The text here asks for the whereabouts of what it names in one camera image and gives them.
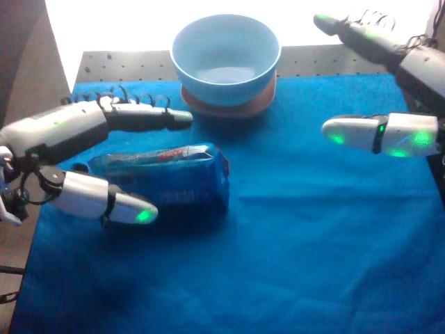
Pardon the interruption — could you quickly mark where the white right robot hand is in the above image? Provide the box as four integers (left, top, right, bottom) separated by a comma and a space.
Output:
312, 10, 445, 159

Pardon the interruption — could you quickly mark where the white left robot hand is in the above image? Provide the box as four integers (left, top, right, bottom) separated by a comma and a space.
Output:
0, 85, 194, 228

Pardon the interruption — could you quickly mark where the blue snack bag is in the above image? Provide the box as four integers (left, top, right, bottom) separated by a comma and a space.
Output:
88, 143, 231, 218

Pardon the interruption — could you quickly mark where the light blue bowl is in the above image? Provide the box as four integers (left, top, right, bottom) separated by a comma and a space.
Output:
170, 13, 282, 107

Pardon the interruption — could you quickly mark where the black perforated board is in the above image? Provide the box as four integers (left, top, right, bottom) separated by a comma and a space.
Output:
71, 44, 414, 84

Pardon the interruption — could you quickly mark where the pink square plate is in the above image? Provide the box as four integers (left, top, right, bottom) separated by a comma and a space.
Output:
180, 71, 278, 120

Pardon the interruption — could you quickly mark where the blue table cloth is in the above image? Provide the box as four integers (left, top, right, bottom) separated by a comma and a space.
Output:
8, 74, 445, 334

